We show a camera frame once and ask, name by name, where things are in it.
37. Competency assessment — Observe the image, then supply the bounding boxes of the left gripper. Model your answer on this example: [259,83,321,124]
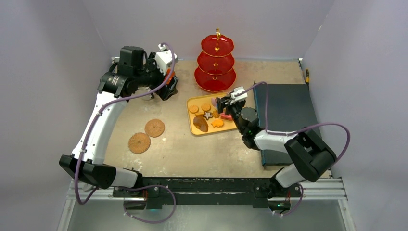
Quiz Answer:
[134,52,178,100]

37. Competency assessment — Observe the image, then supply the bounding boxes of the pink handled metal tongs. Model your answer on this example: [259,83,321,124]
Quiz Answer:
[211,97,224,108]

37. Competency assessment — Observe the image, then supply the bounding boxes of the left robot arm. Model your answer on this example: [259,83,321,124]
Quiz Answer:
[59,43,178,197]

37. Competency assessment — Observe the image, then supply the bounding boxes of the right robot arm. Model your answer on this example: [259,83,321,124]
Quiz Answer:
[216,96,337,198]

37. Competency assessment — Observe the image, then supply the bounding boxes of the red white cake slice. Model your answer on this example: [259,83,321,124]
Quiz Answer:
[220,112,233,121]

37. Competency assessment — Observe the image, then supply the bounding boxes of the orange mug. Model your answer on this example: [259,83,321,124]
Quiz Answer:
[165,69,175,85]

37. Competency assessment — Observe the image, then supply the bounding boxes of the white ribbed mug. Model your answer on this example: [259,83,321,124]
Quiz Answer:
[141,91,155,101]

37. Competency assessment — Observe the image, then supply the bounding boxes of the brown swirl cookie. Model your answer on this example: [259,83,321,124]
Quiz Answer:
[211,110,220,119]

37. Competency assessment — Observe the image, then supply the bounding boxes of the orange fish cookie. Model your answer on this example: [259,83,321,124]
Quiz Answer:
[211,119,224,128]

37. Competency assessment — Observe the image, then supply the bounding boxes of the white iced star cookie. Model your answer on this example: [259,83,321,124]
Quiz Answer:
[203,111,213,120]

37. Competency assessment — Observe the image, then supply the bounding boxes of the round biscuit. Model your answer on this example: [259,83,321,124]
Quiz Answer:
[188,104,199,114]
[201,103,211,112]

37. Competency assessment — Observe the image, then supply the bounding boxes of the yellow serving tray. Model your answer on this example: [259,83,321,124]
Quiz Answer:
[186,93,237,136]

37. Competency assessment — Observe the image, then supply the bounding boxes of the square scalloped biscuit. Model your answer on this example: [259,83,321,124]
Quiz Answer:
[195,111,206,116]

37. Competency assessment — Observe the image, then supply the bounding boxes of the red three tier stand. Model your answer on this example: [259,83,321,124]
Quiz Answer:
[194,28,237,92]

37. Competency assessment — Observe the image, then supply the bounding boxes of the round woven coaster far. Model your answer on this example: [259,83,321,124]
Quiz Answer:
[144,119,165,138]

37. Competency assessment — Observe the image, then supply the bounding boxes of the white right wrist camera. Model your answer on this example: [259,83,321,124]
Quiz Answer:
[230,86,247,99]

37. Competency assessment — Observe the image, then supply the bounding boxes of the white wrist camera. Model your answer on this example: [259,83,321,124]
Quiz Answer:
[154,44,179,74]
[230,86,247,99]

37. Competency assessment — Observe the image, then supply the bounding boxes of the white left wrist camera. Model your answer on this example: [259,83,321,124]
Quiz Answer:
[154,44,179,74]

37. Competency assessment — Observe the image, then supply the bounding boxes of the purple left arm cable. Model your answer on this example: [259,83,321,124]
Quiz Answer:
[73,42,177,224]

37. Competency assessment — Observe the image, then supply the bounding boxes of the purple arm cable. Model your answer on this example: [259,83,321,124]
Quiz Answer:
[242,81,351,218]
[73,42,177,224]

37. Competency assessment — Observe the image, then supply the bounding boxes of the yellow black tool handle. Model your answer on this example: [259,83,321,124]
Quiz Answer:
[305,69,310,85]

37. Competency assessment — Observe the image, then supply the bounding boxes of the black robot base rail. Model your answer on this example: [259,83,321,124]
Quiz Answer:
[113,177,301,209]

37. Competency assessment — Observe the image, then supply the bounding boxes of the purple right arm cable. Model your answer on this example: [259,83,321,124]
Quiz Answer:
[242,81,351,218]

